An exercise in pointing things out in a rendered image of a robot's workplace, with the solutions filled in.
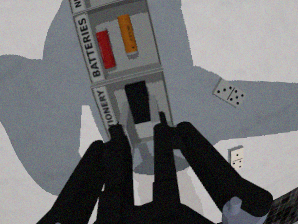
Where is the white domino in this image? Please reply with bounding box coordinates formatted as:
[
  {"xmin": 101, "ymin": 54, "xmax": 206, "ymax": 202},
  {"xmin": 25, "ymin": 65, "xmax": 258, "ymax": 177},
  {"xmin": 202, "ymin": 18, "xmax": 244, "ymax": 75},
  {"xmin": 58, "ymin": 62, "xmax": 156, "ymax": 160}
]
[
  {"xmin": 230, "ymin": 145, "xmax": 244, "ymax": 170},
  {"xmin": 212, "ymin": 77, "xmax": 246, "ymax": 108}
]

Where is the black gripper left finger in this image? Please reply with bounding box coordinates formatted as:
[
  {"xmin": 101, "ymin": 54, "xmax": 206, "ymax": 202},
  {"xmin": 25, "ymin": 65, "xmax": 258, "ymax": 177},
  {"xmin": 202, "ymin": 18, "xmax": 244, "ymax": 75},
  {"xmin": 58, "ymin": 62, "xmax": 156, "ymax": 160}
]
[{"xmin": 36, "ymin": 101, "xmax": 135, "ymax": 224}]

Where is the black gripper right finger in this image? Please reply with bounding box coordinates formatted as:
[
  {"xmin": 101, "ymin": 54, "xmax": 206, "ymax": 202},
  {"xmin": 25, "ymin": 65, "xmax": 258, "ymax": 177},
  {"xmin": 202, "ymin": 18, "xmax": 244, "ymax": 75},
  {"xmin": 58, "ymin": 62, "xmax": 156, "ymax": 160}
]
[{"xmin": 149, "ymin": 95, "xmax": 273, "ymax": 224}]

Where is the grey three-compartment bin rack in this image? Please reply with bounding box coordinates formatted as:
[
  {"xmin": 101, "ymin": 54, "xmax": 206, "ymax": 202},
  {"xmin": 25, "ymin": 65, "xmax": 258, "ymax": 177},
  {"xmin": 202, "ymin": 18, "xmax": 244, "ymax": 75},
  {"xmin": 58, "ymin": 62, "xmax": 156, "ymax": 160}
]
[{"xmin": 68, "ymin": 0, "xmax": 175, "ymax": 141}]

